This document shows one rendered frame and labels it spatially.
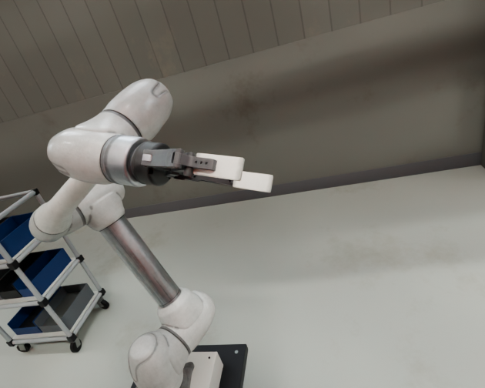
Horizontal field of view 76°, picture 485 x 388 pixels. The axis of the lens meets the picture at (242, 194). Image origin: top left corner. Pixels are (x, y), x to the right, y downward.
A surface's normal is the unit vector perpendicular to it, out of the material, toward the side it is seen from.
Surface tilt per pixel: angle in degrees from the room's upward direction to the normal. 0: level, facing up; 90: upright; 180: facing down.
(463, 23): 90
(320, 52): 90
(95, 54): 90
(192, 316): 67
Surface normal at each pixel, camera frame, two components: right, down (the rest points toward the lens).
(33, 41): -0.15, 0.51
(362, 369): -0.25, -0.85
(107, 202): 0.73, -0.15
